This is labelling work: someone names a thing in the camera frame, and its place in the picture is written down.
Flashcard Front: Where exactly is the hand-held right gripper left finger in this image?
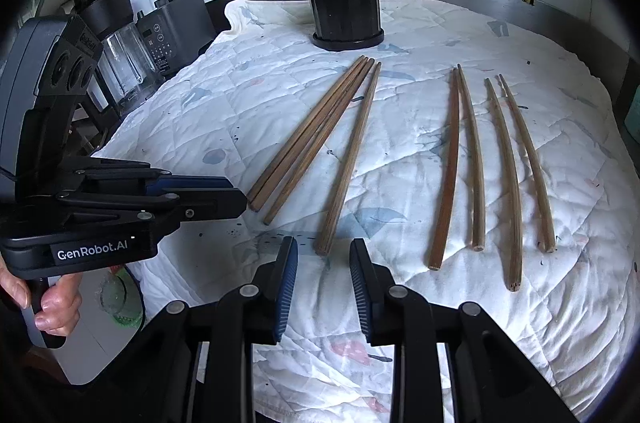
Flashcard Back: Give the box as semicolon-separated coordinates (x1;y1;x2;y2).
82;235;299;423

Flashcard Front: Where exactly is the dark wooden chopstick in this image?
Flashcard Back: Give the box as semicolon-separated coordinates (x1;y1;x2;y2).
251;57;372;212
246;55;367;204
262;59;376;226
314;62;383;257

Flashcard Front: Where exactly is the black ribbed utensil holder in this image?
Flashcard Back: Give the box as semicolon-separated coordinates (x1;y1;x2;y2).
306;0;386;52

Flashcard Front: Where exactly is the person's left hand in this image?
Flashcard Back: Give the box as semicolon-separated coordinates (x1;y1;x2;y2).
0;254;84;337

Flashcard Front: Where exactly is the green glass bowl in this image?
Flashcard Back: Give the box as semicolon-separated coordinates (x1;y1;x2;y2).
97;269;146;330

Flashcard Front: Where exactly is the glass jar blender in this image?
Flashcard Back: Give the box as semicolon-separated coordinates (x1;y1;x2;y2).
74;0;158;106

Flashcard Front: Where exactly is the dark grey kitchen appliance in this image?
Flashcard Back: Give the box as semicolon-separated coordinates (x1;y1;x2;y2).
134;0;217;78

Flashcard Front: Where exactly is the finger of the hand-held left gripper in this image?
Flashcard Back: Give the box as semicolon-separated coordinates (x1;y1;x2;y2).
56;188;249;225
60;158;236;198

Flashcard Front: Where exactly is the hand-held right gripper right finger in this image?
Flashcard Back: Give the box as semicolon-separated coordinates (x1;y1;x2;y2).
348;238;581;423

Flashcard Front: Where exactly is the white quilted cloth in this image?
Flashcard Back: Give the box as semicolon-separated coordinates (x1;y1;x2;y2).
92;0;621;423

